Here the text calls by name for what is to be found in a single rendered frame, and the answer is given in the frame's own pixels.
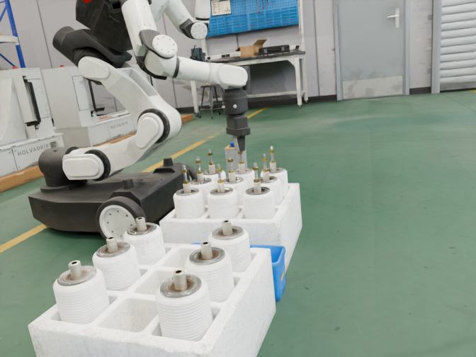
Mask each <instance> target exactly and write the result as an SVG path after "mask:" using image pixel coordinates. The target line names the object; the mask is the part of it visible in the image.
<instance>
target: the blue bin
mask: <svg viewBox="0 0 476 357"><path fill-rule="evenodd" d="M249 246H250V248H265V249H270V250H271V263H272V271H273V286H274V293H275V301H276V302H279V301H281V298H282V295H283V292H284V290H285V247H284V246H278V245H257V244H250V245H249Z"/></svg>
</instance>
